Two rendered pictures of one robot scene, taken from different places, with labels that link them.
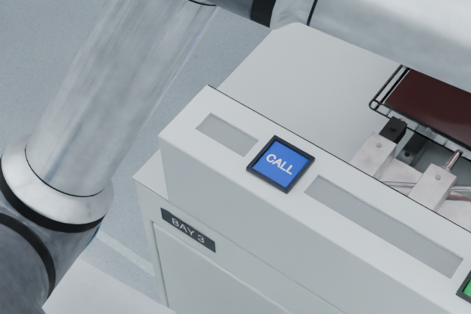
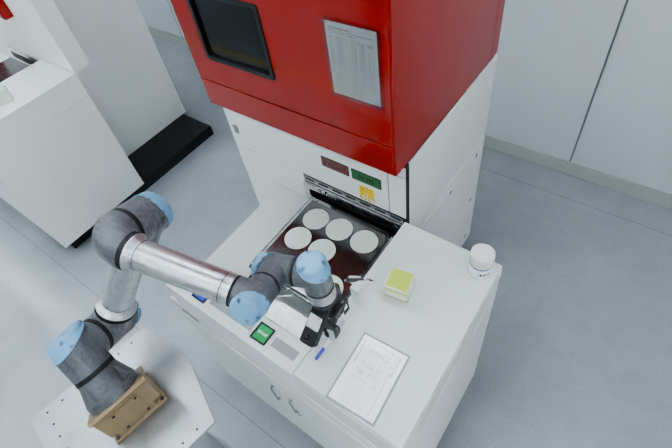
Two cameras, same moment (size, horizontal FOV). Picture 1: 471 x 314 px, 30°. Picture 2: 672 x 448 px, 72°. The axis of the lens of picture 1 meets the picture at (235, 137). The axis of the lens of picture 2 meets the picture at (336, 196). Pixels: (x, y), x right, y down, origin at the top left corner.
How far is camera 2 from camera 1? 0.79 m
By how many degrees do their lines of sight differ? 7
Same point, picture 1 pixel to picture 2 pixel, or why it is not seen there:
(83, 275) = (146, 335)
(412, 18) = (152, 270)
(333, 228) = (216, 315)
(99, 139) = (118, 295)
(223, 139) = not seen: hidden behind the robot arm
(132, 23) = not seen: hidden behind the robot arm
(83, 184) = (118, 308)
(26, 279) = (98, 341)
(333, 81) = (248, 254)
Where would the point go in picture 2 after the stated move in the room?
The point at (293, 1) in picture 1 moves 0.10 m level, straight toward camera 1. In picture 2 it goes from (125, 266) to (109, 306)
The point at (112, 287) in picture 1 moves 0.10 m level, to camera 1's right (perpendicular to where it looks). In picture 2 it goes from (155, 339) to (184, 336)
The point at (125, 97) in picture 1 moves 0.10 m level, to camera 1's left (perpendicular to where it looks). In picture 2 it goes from (122, 282) to (87, 286)
